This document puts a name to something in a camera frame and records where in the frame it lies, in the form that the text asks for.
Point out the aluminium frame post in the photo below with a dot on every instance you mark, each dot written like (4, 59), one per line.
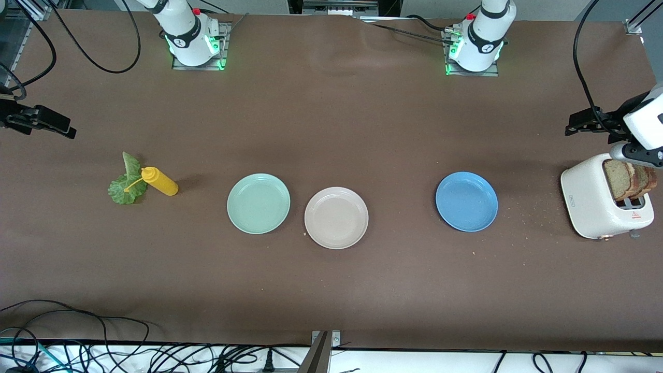
(36, 10)
(639, 20)

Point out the grey metal rail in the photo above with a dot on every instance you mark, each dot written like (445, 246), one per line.
(339, 9)

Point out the yellow squeeze bottle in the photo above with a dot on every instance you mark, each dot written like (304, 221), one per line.
(163, 184)

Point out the beige plate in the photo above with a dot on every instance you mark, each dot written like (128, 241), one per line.
(336, 217)

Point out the green lettuce leaf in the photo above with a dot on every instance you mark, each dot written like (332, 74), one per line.
(124, 191)

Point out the black power plug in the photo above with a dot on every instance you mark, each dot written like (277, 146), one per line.
(268, 364)

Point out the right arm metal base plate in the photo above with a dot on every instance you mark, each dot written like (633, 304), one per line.
(226, 57)

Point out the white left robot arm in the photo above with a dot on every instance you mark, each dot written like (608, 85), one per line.
(484, 36)

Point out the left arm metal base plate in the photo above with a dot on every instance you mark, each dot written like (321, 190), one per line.
(466, 74)

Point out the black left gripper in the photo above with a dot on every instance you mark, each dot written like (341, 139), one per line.
(609, 124)

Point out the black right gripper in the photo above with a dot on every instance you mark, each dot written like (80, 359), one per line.
(9, 115)

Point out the brown bread slice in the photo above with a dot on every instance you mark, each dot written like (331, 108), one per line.
(646, 180)
(617, 180)

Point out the aluminium post with bracket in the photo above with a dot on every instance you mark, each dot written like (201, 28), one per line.
(317, 357)

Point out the mint green plate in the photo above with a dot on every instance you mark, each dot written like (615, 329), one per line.
(259, 203)

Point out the white toaster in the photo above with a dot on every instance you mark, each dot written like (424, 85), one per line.
(585, 202)

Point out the blue plate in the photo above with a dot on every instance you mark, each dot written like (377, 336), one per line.
(466, 202)

